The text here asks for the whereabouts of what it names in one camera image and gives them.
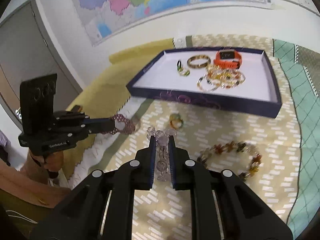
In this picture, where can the person's left hand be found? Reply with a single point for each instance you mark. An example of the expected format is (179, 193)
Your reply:
(36, 167)

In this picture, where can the black camera mount box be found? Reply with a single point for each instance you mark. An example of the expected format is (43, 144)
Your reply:
(36, 102)

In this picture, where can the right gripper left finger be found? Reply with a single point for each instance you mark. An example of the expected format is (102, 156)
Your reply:
(101, 206)

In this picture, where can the orange smart watch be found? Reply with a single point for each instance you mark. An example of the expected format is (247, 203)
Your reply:
(228, 59)

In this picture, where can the tortoiseshell amber bangle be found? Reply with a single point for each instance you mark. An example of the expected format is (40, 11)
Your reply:
(198, 61)

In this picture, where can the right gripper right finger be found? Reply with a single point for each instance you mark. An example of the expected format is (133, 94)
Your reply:
(222, 206)

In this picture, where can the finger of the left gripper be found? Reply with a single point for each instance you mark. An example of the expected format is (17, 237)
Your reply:
(102, 130)
(98, 122)

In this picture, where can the black phone orange case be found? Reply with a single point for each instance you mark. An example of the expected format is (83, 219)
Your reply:
(76, 108)

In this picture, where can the patterned beige bedspread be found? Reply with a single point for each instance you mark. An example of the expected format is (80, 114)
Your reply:
(279, 156)

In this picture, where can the grey wardrobe door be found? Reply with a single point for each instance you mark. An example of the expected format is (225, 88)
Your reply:
(28, 52)

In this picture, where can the yellow checked bedsheet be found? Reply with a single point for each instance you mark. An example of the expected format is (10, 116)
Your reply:
(106, 96)

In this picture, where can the dark blue jewelry box tray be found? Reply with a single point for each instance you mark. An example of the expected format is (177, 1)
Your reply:
(251, 89)

